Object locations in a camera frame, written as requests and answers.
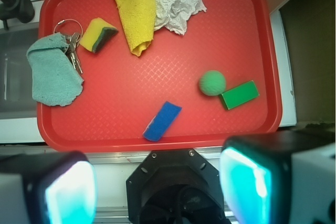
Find silver keys on ring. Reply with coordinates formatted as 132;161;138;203
53;18;83;75

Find yellow cloth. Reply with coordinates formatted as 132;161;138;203
115;0;156;57

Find crumpled white paper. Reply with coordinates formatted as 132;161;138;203
154;0;207;36

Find green textured ball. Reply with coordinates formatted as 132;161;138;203
198;70;226;96

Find red plastic tray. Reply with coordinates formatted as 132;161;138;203
37;0;282;152

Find teal cloth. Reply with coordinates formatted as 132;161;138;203
26;33;83;106

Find green rectangular block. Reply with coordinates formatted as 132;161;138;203
219;80;259;110

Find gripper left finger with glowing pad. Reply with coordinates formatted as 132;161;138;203
1;151;98;223

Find blue sponge piece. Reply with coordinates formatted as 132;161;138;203
143;101;182;142

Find black octagonal mount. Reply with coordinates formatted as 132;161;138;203
126;149;230;223

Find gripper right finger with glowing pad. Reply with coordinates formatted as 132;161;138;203
219;130;335;223

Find yellow and green sponge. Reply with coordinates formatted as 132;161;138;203
79;17;119;54

